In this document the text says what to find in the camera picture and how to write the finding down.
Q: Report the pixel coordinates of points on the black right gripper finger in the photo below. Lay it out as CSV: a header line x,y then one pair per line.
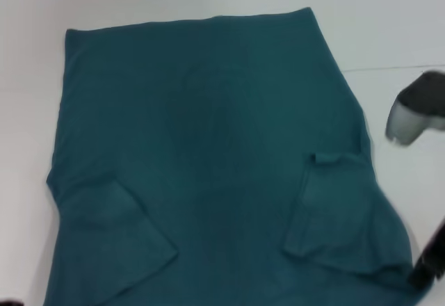
x,y
422,273

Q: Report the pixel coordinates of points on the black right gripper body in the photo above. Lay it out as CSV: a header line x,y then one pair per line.
x,y
436,240

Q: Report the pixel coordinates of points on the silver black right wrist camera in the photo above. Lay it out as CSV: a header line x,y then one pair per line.
x,y
413,108

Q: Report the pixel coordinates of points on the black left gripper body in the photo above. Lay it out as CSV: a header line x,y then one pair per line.
x,y
10,303

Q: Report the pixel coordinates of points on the dark teal blue shirt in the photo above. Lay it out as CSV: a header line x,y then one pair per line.
x,y
208,163

